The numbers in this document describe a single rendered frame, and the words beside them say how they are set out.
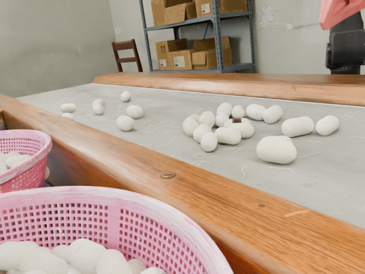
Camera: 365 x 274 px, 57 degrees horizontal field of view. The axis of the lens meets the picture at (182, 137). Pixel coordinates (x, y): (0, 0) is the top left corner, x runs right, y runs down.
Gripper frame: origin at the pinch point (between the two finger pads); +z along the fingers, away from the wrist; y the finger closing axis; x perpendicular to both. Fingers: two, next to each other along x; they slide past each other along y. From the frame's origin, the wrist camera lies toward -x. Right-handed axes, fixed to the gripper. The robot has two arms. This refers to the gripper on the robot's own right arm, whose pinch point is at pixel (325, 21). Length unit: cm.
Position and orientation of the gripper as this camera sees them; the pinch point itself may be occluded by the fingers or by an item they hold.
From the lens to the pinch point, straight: 46.9
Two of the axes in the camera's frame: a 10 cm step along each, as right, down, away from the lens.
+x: 6.1, 5.5, 5.7
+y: 5.9, 1.6, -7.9
